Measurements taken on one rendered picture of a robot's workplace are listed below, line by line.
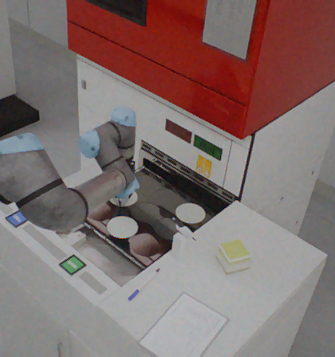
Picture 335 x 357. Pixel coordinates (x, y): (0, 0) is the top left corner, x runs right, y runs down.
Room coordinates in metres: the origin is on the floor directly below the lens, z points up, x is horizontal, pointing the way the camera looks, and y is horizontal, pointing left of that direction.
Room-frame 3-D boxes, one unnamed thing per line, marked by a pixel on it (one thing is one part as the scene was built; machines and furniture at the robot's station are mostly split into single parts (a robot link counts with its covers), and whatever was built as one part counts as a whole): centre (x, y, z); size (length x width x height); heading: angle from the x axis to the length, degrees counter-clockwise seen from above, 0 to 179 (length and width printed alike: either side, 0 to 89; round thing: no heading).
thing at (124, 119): (1.31, 0.15, 1.21); 0.09 x 0.08 x 0.11; 141
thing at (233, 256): (1.02, -0.21, 1.00); 0.07 x 0.07 x 0.07; 25
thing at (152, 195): (1.28, 0.06, 0.90); 0.34 x 0.34 x 0.01; 51
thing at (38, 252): (1.04, 0.34, 0.89); 0.55 x 0.09 x 0.14; 51
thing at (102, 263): (1.06, 0.21, 0.87); 0.36 x 0.08 x 0.03; 51
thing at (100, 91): (1.58, 0.07, 1.02); 0.82 x 0.03 x 0.40; 51
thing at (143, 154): (1.46, -0.06, 0.89); 0.44 x 0.02 x 0.10; 51
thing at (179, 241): (1.04, -0.06, 1.03); 0.06 x 0.04 x 0.13; 141
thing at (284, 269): (0.96, -0.18, 0.89); 0.62 x 0.35 x 0.14; 141
